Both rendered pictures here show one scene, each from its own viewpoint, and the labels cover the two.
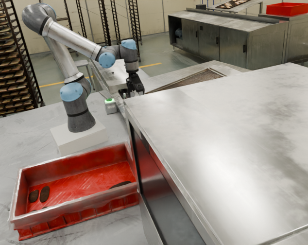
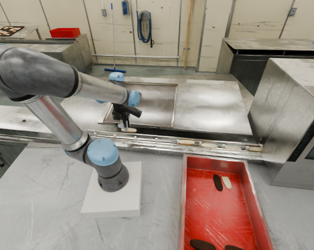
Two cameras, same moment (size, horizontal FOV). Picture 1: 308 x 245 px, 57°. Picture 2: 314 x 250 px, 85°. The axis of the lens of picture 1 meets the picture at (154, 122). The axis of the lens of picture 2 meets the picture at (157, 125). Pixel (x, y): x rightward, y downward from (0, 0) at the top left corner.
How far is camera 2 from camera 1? 125 cm
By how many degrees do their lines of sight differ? 55
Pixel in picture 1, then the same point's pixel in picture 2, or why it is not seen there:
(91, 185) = (207, 201)
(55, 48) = (56, 111)
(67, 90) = (107, 152)
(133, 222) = (259, 187)
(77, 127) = (124, 180)
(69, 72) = (78, 134)
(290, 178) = not seen: outside the picture
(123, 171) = (198, 174)
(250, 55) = not seen: hidden behind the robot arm
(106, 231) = (265, 206)
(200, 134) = not seen: outside the picture
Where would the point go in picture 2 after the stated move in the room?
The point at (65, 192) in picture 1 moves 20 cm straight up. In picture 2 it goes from (208, 224) to (218, 200)
